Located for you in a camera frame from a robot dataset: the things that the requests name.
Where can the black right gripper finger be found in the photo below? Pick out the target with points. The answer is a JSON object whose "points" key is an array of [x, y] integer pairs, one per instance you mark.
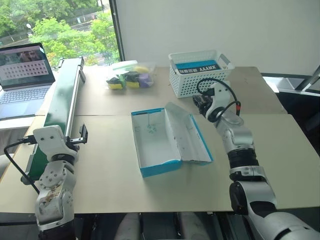
{"points": [[195, 100]]}

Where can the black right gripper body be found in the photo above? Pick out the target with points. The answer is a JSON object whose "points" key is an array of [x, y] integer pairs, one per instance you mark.
{"points": [[205, 102]]}

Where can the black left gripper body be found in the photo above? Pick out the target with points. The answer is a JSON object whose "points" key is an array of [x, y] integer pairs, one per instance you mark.
{"points": [[73, 143]]}

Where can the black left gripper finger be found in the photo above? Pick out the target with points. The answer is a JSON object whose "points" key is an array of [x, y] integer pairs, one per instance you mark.
{"points": [[84, 133]]}

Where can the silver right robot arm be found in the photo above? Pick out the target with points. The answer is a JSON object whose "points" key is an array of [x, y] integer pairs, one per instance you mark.
{"points": [[250, 180]]}

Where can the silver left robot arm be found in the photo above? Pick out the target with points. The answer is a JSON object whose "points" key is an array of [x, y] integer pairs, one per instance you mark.
{"points": [[53, 192]]}

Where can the green conveyor belt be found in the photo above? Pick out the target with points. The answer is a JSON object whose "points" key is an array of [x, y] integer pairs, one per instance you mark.
{"points": [[62, 95]]}

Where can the blue cardboard box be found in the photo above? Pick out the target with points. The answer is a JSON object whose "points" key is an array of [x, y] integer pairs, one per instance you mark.
{"points": [[160, 140]]}

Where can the white plastic perforated basket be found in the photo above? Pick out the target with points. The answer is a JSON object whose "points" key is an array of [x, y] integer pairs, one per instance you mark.
{"points": [[197, 80]]}

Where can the blue printed carton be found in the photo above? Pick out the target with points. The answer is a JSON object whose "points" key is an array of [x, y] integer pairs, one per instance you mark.
{"points": [[197, 66]]}

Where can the purple sponge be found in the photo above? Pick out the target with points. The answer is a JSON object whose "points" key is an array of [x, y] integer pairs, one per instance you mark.
{"points": [[145, 80]]}

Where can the yellow and black sponge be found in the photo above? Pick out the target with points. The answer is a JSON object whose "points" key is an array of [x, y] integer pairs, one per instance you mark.
{"points": [[132, 81], [115, 84]]}

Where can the yellow round sponge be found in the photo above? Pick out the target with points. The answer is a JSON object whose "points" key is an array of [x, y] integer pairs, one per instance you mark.
{"points": [[140, 69]]}

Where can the clear plastic bag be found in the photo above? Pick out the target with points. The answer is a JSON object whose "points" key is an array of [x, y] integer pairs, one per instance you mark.
{"points": [[130, 75]]}

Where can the grey open laptop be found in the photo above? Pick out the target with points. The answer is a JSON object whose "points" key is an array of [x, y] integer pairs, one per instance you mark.
{"points": [[22, 82]]}

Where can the grey rounded shape under table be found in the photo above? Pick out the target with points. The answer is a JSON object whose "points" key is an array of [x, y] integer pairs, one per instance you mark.
{"points": [[193, 227]]}

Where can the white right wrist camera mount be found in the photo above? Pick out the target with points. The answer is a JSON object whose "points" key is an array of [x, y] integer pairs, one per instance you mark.
{"points": [[218, 97]]}

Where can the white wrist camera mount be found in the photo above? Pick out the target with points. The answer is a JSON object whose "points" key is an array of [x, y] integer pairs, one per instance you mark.
{"points": [[218, 97], [48, 140]]}

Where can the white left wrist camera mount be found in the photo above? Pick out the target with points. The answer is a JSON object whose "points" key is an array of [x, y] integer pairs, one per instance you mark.
{"points": [[48, 140]]}

